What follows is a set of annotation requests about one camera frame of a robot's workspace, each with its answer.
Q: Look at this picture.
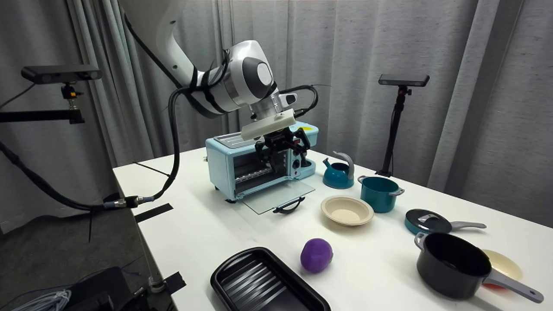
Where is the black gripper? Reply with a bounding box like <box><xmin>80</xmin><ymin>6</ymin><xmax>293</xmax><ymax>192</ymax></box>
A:
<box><xmin>256</xmin><ymin>127</ymin><xmax>312</xmax><ymax>170</ymax></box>

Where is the light blue toaster oven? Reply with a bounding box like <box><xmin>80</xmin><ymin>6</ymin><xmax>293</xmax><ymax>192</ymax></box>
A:
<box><xmin>205</xmin><ymin>121</ymin><xmax>320</xmax><ymax>216</ymax></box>

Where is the teal mug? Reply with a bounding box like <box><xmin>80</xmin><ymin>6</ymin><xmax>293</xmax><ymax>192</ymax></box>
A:
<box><xmin>320</xmin><ymin>151</ymin><xmax>357</xmax><ymax>190</ymax></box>

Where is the beige bowl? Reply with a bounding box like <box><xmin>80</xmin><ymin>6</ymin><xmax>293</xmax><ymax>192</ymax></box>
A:
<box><xmin>320</xmin><ymin>196</ymin><xmax>376</xmax><ymax>228</ymax></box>

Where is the teal toy pot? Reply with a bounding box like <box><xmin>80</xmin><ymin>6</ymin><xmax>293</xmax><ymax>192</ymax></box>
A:
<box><xmin>357</xmin><ymin>175</ymin><xmax>407</xmax><ymax>215</ymax></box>

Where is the purple ball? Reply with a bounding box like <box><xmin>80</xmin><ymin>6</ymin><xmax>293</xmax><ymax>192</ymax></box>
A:
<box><xmin>300</xmin><ymin>237</ymin><xmax>336</xmax><ymax>275</ymax></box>

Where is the black grill tray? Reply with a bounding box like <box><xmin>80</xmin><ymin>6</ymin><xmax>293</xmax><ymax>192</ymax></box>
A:
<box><xmin>210</xmin><ymin>246</ymin><xmax>334</xmax><ymax>311</ymax></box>

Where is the black tape strip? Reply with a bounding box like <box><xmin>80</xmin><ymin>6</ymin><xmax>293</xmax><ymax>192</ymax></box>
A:
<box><xmin>163</xmin><ymin>272</ymin><xmax>189</xmax><ymax>296</ymax></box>
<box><xmin>134</xmin><ymin>203</ymin><xmax>175</xmax><ymax>225</ymax></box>

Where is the teal frying pan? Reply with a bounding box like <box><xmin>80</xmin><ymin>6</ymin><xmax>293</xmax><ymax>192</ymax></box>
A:
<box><xmin>403</xmin><ymin>208</ymin><xmax>490</xmax><ymax>237</ymax></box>

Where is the grey curtain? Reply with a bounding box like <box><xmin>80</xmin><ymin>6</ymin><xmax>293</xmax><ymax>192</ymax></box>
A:
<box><xmin>0</xmin><ymin>0</ymin><xmax>553</xmax><ymax>235</ymax></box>

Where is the black bag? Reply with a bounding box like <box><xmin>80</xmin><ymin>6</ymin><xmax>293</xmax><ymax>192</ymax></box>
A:
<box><xmin>59</xmin><ymin>265</ymin><xmax>153</xmax><ymax>311</ymax></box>

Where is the beige plate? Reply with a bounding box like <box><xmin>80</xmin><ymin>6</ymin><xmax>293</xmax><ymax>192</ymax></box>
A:
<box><xmin>483</xmin><ymin>247</ymin><xmax>526</xmax><ymax>291</ymax></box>

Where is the crumpled clear plastic bag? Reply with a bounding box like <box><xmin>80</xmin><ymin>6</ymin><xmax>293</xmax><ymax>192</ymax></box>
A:
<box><xmin>2</xmin><ymin>287</ymin><xmax>75</xmax><ymax>311</ymax></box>

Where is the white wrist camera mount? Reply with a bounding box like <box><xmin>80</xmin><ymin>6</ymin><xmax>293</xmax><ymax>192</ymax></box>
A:
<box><xmin>239</xmin><ymin>109</ymin><xmax>298</xmax><ymax>142</ymax></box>

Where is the black camera tripod stand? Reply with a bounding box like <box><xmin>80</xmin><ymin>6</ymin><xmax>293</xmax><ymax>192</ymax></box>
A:
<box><xmin>376</xmin><ymin>85</ymin><xmax>415</xmax><ymax>178</ymax></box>

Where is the black stereo camera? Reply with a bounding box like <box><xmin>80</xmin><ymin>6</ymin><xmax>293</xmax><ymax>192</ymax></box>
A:
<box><xmin>377</xmin><ymin>73</ymin><xmax>433</xmax><ymax>89</ymax></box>
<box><xmin>20</xmin><ymin>64</ymin><xmax>103</xmax><ymax>87</ymax></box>

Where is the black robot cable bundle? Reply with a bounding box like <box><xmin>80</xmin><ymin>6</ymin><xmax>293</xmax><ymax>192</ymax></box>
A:
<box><xmin>0</xmin><ymin>11</ymin><xmax>320</xmax><ymax>213</ymax></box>

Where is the black saucepan grey handle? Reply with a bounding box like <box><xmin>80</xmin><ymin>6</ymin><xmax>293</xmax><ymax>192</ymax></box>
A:
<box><xmin>414</xmin><ymin>232</ymin><xmax>547</xmax><ymax>306</ymax></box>

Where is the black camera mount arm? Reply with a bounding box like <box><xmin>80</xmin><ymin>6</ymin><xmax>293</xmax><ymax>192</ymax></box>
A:
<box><xmin>0</xmin><ymin>83</ymin><xmax>87</xmax><ymax>127</ymax></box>

